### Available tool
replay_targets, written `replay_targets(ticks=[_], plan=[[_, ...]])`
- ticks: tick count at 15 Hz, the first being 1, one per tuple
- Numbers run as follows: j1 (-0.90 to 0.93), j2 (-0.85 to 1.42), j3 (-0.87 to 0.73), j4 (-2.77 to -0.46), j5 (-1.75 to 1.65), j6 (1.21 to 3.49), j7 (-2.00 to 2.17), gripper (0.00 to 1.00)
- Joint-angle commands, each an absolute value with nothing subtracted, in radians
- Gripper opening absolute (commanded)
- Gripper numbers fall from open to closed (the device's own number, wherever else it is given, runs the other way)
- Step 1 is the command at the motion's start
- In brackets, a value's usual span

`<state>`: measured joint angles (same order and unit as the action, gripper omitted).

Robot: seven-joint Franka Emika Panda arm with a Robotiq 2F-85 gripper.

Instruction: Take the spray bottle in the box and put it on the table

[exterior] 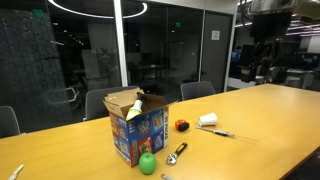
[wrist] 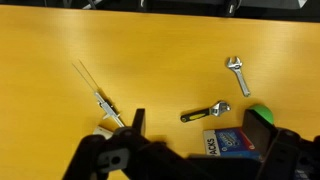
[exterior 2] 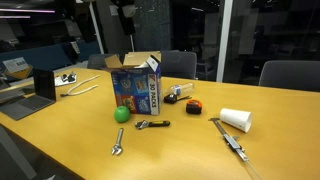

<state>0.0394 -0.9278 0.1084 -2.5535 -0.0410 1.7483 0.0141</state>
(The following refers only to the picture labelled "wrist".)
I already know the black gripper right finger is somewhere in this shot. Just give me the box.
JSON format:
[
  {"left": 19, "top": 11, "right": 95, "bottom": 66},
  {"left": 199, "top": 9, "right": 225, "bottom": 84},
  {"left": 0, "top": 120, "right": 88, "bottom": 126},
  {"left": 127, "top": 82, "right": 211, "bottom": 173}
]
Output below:
[{"left": 241, "top": 108, "right": 320, "bottom": 180}]

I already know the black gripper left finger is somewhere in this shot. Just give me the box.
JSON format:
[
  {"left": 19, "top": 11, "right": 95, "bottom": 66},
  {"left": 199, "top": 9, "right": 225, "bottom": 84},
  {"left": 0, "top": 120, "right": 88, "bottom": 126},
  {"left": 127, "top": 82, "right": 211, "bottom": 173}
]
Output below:
[{"left": 62, "top": 108, "right": 168, "bottom": 180}]

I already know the blue red cardboard snack box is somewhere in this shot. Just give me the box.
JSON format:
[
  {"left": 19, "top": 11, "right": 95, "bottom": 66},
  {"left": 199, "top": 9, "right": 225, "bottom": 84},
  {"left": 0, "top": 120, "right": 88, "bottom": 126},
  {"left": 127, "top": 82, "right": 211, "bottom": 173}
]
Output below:
[{"left": 203, "top": 126, "right": 262, "bottom": 160}]

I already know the green apple toy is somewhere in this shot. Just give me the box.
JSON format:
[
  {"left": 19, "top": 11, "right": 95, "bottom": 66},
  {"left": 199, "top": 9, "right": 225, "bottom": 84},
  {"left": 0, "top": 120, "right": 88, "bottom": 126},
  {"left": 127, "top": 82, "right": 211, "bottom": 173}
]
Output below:
[{"left": 249, "top": 104, "right": 275, "bottom": 126}]

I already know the silver adjustable wrench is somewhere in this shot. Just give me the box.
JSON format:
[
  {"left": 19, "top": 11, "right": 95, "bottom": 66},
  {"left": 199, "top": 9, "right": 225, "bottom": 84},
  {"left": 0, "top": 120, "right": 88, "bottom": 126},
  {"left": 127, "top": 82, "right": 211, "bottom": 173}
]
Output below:
[{"left": 225, "top": 56, "right": 251, "bottom": 98}]

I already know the black yellow handled adjustable wrench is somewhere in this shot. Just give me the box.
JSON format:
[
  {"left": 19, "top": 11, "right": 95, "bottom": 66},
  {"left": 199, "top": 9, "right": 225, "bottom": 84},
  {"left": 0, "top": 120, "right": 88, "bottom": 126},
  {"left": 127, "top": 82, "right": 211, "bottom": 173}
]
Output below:
[{"left": 180, "top": 100, "right": 232, "bottom": 124}]

